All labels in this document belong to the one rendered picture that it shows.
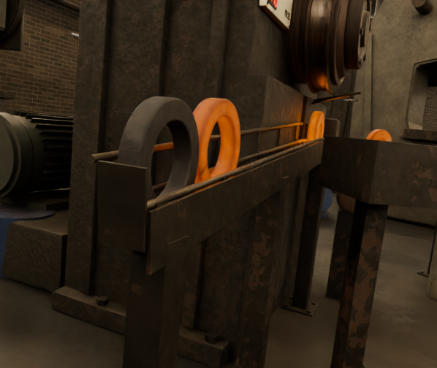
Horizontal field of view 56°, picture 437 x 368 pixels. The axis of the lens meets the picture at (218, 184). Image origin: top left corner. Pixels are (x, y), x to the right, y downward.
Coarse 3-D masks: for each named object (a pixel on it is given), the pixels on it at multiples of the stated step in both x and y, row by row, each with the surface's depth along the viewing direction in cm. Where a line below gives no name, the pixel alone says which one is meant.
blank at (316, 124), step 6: (312, 114) 152; (318, 114) 152; (312, 120) 151; (318, 120) 150; (312, 126) 150; (318, 126) 151; (312, 132) 150; (318, 132) 153; (312, 138) 151; (312, 144) 152
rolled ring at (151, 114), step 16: (160, 96) 57; (144, 112) 52; (160, 112) 53; (176, 112) 58; (128, 128) 52; (144, 128) 51; (160, 128) 54; (176, 128) 62; (192, 128) 63; (128, 144) 51; (144, 144) 51; (176, 144) 64; (192, 144) 64; (128, 160) 51; (144, 160) 51; (176, 160) 65; (192, 160) 65; (176, 176) 65; (192, 176) 66
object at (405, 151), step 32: (352, 160) 96; (384, 160) 87; (416, 160) 88; (352, 192) 95; (384, 192) 88; (416, 192) 90; (352, 224) 108; (384, 224) 103; (352, 256) 107; (352, 288) 106; (352, 320) 106; (352, 352) 108
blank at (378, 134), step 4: (372, 132) 188; (376, 132) 187; (380, 132) 188; (384, 132) 189; (368, 136) 188; (372, 136) 186; (376, 136) 187; (380, 136) 188; (384, 136) 190; (388, 136) 191; (384, 140) 190; (388, 140) 191
